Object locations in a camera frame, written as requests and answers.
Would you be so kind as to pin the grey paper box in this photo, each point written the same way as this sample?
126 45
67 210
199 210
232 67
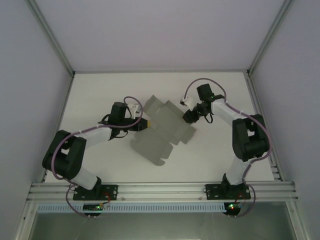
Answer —
157 132

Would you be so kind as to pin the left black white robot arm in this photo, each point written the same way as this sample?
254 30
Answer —
75 147

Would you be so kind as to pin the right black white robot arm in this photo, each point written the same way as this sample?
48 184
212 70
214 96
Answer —
246 140

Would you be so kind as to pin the left circuit board green light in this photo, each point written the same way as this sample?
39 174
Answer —
93 207

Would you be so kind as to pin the circuit board green light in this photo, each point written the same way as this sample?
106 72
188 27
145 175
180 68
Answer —
232 207
93 207

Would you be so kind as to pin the right circuit board green light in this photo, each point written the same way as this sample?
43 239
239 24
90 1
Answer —
232 207

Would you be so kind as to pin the aluminium side rail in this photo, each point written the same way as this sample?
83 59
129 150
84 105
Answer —
265 130
58 125

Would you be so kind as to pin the aluminium cross rail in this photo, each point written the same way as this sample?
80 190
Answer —
160 191

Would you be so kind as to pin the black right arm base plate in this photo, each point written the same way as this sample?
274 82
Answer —
212 191

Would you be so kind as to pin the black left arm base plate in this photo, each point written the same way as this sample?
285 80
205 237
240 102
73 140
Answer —
110 192

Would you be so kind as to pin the aluminium frame post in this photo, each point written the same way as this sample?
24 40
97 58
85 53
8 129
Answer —
53 40
268 37

